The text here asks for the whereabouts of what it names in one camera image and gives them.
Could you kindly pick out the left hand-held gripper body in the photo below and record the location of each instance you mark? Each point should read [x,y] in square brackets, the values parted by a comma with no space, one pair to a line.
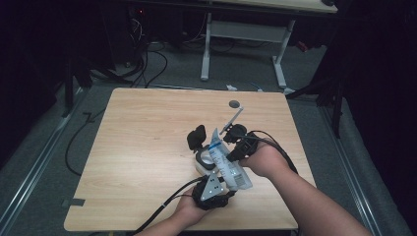
[211,191]

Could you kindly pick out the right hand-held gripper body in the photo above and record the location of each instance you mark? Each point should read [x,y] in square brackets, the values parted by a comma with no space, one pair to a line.
[246,139]

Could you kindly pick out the white and blue packet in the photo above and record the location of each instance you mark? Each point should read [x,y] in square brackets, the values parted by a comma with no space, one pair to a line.
[221,162]

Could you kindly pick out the glass jar with black lid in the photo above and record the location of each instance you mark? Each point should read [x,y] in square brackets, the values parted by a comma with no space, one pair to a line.
[196,137]

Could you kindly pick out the person's left hand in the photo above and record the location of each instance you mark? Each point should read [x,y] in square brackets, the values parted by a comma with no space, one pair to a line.
[188,211]

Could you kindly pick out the person's right hand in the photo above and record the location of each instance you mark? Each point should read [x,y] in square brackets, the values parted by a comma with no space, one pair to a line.
[265,162]

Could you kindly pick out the grey table grommet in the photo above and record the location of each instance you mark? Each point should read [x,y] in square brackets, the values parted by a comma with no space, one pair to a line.
[234,104]

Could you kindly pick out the white paper scrap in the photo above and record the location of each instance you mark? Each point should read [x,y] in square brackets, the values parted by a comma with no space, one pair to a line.
[231,87]

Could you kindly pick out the black stand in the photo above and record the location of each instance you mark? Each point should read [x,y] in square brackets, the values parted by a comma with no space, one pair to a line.
[70,85]
[336,98]

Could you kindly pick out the grey tape strip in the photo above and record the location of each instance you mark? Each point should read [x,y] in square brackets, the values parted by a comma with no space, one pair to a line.
[74,202]

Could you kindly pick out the metal floor rail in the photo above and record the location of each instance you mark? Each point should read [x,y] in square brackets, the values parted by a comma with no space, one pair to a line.
[32,170]
[350,164]

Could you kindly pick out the white desk frame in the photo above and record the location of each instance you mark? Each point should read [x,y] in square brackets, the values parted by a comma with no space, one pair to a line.
[246,31]

